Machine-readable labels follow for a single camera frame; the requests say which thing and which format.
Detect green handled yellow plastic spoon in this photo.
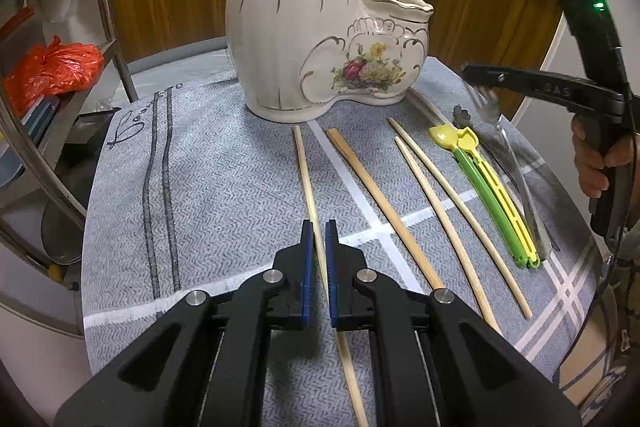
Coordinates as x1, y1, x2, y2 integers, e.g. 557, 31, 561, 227
429, 124, 541, 269

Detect wooden base cabinets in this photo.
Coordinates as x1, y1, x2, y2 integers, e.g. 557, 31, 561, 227
107, 0, 568, 118

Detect yellow plastic fork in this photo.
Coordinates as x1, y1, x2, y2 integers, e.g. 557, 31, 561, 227
457, 129, 544, 265

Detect person's right hand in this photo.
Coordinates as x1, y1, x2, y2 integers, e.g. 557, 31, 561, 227
572, 113, 610, 200

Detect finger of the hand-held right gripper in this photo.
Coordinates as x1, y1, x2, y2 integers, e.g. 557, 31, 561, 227
461, 63, 506, 92

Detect metal shelf rack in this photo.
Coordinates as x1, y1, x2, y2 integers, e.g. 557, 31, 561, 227
0, 0, 140, 273

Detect round metal pan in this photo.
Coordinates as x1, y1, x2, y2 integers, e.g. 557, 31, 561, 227
42, 202, 87, 265

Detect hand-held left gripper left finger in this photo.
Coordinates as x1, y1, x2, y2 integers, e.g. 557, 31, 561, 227
52, 221, 316, 427

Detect grey woven tablecloth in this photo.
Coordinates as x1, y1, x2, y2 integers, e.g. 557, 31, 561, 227
80, 49, 608, 427

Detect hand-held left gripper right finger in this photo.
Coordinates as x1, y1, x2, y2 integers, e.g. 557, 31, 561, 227
325, 221, 583, 427

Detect curved metal rail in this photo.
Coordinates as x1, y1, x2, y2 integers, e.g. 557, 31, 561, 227
0, 92, 88, 340

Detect brown wooden chopstick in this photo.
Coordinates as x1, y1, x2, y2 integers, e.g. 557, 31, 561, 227
326, 128, 446, 292

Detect floral ceramic utensil holder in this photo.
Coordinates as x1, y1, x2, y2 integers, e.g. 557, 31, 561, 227
224, 0, 435, 124

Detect large orange plastic bag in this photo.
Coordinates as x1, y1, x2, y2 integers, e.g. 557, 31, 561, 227
4, 36, 105, 118

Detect metal spoon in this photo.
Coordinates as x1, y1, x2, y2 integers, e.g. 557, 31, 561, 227
452, 104, 549, 260

